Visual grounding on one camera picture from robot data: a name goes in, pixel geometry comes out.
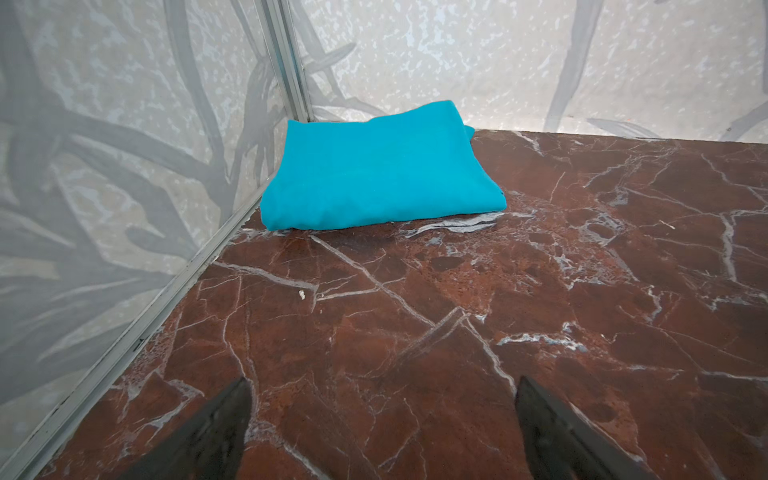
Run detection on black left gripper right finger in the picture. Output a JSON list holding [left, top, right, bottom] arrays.
[[515, 376, 655, 480]]

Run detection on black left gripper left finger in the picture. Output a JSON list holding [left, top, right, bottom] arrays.
[[120, 378, 252, 479]]

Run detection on folded teal t-shirt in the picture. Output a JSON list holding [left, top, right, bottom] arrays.
[[260, 100, 507, 231]]

